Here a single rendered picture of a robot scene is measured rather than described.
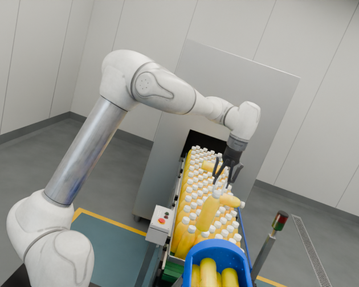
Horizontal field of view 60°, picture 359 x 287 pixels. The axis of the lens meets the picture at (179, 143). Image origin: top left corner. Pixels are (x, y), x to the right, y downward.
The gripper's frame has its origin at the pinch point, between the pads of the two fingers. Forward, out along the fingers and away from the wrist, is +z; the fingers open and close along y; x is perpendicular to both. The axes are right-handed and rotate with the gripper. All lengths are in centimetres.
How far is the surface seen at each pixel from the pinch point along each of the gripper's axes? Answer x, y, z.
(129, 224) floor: 156, -43, 139
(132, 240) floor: 131, -34, 139
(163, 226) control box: -0.2, -18.5, 29.9
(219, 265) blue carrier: -16.1, 10.2, 29.6
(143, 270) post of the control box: 7, -20, 65
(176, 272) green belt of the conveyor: -4, -5, 50
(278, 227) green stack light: 23, 45, 22
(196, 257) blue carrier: -16.0, -0.7, 29.4
